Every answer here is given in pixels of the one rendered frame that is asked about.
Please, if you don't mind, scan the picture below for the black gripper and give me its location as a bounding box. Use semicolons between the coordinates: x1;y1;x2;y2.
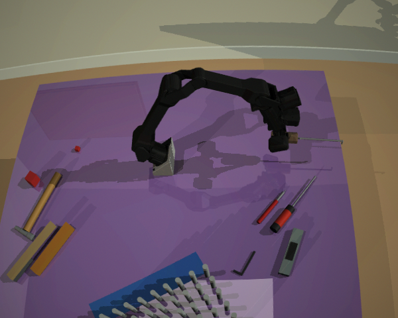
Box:
263;106;289;152

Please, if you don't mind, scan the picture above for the small red screwdriver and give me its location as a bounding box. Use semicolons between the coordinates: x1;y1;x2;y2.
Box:
257;190;286;224

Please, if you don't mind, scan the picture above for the hammer with wooden handle and grey head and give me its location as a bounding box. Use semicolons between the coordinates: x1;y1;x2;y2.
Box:
14;172;62;240

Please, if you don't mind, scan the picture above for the blue flat strip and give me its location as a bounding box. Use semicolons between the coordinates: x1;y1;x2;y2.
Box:
89;252;204;318

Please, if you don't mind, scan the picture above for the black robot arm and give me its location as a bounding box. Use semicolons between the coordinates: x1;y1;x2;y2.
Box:
131;68;302;166

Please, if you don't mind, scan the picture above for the red and black screwdriver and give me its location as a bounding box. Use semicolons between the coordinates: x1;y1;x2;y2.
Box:
270;176;316;233

